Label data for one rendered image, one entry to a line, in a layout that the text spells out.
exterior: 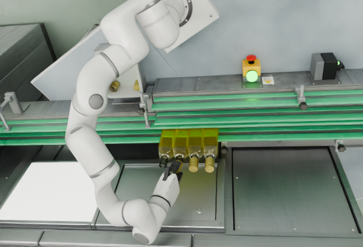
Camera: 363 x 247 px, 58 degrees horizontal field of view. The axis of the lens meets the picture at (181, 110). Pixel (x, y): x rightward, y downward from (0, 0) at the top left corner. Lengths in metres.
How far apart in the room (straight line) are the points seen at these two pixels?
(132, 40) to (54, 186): 0.80
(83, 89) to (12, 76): 1.19
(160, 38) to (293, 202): 0.77
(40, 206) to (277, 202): 0.92
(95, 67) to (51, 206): 0.70
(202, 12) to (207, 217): 0.74
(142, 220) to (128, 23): 0.55
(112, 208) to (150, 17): 0.57
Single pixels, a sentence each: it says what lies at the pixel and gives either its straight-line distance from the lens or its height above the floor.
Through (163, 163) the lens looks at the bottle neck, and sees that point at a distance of 1.24.
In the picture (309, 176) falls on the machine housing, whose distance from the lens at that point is 1.43.
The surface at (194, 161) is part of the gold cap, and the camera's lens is 1.22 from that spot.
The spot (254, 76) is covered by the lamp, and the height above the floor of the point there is 0.85.
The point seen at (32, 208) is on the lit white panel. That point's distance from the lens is 1.47.
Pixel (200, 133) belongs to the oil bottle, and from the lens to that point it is 1.32.
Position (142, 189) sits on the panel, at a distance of 1.36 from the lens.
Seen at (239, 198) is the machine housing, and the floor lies 1.16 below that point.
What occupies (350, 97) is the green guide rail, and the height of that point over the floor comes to 0.93.
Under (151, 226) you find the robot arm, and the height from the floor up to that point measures 1.43.
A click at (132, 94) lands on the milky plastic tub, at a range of 1.45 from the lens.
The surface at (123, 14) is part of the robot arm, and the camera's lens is 0.93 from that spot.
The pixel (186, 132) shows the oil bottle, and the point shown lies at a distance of 1.34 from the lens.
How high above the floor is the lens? 2.01
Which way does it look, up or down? 54 degrees down
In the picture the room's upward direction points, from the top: 170 degrees counter-clockwise
